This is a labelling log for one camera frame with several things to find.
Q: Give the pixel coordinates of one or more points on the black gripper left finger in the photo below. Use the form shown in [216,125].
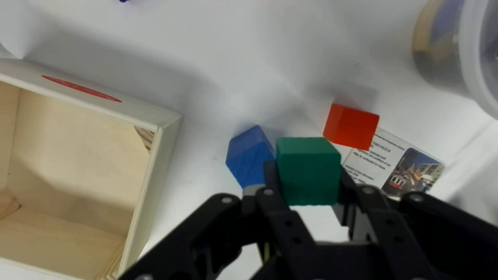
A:
[234,239]

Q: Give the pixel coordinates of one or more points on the blue rectangular block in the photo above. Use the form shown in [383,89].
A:
[249,156]

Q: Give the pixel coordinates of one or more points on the red cube block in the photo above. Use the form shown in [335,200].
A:
[352,127]

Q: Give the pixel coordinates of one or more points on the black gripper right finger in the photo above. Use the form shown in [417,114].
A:
[414,239]

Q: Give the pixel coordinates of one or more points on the printed picture card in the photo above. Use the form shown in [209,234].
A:
[399,166]

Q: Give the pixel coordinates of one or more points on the light wooden box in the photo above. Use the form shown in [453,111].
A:
[78,181]

